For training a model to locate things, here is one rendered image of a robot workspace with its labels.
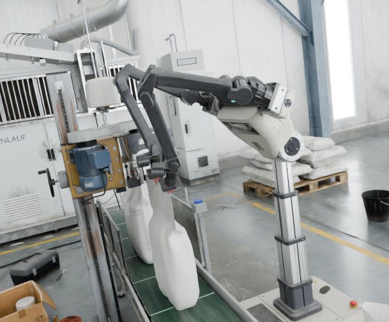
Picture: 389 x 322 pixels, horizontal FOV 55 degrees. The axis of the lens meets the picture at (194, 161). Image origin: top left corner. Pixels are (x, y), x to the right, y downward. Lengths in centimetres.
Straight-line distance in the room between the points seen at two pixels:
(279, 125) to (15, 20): 521
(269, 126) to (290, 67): 610
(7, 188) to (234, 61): 437
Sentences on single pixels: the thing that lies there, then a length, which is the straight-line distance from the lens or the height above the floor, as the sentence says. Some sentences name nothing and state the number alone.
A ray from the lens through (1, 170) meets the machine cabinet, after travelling 508.
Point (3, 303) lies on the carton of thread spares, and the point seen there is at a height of 15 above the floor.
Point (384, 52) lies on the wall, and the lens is 948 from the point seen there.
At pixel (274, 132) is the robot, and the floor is 130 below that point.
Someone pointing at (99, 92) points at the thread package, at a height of 161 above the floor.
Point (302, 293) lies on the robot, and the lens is 225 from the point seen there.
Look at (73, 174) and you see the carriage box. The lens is 232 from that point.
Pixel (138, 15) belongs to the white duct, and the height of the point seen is 266.
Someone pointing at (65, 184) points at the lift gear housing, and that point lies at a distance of 237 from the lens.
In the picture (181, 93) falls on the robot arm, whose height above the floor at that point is 154.
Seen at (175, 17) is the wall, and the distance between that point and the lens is 685.
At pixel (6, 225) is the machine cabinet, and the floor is 27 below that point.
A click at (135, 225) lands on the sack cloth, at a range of 274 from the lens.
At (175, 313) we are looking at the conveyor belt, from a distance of 220.
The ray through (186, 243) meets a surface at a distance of 204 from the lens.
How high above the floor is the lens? 155
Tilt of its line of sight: 11 degrees down
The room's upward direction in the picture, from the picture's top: 9 degrees counter-clockwise
